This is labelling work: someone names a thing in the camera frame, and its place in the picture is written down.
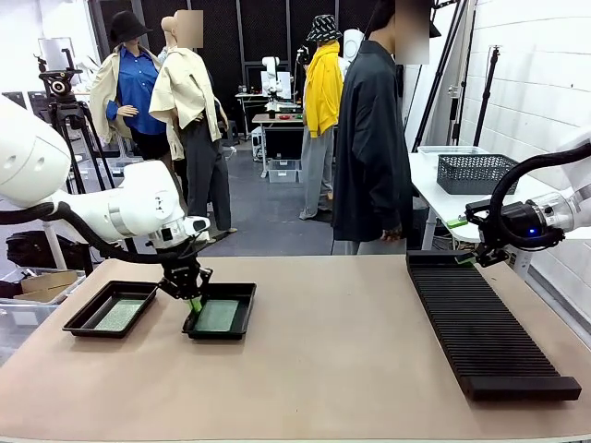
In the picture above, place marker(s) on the white desk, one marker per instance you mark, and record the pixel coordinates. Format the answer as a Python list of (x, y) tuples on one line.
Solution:
[(51, 249)]

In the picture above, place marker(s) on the brown top work table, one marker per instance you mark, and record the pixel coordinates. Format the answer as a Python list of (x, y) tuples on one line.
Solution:
[(277, 118)]

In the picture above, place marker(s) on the black bag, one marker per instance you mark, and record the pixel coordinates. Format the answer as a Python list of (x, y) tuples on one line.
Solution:
[(27, 249)]

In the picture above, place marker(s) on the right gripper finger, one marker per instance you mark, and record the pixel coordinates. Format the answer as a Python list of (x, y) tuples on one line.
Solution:
[(482, 213), (489, 256)]

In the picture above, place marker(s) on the brown cardboard box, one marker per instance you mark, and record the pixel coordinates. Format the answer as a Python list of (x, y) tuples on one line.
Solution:
[(46, 283)]

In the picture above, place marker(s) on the white board panel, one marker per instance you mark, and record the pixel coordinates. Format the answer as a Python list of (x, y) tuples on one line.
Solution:
[(51, 53)]

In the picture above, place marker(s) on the light stand with silver pole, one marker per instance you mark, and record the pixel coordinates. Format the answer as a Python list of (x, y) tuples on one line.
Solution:
[(455, 92)]

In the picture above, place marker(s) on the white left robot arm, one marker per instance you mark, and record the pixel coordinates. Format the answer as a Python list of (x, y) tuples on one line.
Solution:
[(138, 207)]

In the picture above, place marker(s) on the mannequin cream jacket grey trousers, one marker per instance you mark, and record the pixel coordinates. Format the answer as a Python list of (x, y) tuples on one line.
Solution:
[(184, 92)]

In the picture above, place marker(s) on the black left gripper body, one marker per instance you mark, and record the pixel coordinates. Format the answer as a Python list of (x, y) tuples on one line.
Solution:
[(180, 277)]

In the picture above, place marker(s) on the white round device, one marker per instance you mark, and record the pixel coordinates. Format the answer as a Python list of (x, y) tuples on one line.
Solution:
[(351, 44)]

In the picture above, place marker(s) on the white computer tower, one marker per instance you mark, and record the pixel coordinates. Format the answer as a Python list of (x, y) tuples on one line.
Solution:
[(257, 143)]

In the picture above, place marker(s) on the white table with rounded corner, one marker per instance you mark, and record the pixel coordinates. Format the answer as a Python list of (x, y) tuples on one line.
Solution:
[(443, 203)]

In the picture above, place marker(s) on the black slotted board rack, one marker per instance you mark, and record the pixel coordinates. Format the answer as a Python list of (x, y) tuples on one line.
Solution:
[(485, 346)]

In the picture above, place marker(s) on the person's right hand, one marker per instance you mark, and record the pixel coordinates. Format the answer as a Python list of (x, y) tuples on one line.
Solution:
[(391, 233)]

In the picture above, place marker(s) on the mannequin yellow hoodie bucket hat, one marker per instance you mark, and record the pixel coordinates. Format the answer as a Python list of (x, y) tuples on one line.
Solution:
[(321, 92)]

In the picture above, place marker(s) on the thin black light stand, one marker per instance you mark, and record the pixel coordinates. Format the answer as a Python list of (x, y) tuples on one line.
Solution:
[(490, 83)]

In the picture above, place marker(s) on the small white robot arm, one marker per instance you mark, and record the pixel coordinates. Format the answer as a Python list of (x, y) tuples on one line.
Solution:
[(272, 74)]

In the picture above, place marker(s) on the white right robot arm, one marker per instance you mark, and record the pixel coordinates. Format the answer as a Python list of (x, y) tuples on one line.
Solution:
[(577, 194)]

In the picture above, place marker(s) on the black camera tripod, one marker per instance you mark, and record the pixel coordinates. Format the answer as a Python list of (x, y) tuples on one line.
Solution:
[(64, 115)]

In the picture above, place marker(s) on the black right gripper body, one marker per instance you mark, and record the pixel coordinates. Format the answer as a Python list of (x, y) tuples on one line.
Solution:
[(519, 226)]

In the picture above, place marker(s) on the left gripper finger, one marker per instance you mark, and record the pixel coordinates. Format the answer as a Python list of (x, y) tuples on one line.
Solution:
[(191, 304), (205, 277)]

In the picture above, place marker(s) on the grey plastic basket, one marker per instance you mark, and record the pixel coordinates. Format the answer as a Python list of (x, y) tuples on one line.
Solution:
[(471, 175)]

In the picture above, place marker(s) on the person in black shirt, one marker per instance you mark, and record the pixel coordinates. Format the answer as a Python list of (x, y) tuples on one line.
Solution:
[(369, 138)]

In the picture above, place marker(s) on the mannequin blue shirt black hat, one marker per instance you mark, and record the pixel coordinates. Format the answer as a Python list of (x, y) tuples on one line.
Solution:
[(136, 92)]

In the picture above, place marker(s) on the green perforated circuit board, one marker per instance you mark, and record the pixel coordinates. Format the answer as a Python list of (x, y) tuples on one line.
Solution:
[(120, 314), (217, 316)]

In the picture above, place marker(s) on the person's right forearm black sleeve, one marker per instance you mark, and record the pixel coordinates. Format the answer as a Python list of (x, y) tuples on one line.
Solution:
[(392, 207)]

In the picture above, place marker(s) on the black plastic ESD tray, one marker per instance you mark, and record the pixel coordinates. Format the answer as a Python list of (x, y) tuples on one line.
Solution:
[(134, 290), (231, 291)]

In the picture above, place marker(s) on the clear storage box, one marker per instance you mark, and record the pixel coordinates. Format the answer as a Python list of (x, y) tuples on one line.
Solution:
[(284, 173)]

